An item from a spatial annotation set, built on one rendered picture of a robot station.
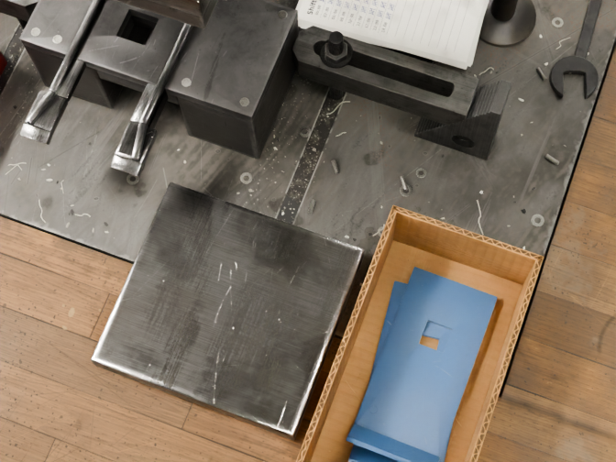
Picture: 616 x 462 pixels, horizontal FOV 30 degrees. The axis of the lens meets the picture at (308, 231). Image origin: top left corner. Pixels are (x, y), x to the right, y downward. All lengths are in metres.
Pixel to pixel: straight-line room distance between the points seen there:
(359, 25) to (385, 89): 0.08
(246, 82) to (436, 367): 0.27
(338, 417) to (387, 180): 0.20
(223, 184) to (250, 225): 0.05
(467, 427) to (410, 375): 0.06
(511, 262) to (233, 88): 0.25
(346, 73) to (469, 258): 0.18
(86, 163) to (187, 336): 0.18
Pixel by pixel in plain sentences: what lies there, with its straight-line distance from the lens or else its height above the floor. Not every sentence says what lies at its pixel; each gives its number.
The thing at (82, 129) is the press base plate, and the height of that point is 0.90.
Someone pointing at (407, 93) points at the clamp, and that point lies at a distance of 0.91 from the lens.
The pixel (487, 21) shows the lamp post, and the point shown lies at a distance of 1.03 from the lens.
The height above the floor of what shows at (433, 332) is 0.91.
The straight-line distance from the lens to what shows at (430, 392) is 0.90.
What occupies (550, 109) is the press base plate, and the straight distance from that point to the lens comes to 1.01.
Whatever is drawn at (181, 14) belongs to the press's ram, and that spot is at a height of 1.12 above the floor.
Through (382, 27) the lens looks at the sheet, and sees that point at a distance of 0.97.
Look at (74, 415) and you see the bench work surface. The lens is 0.93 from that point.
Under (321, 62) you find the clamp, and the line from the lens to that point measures 0.93.
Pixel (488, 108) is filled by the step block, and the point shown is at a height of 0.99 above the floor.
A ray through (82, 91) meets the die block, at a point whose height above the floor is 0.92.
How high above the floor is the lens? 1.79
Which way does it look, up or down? 71 degrees down
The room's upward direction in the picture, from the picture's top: 4 degrees counter-clockwise
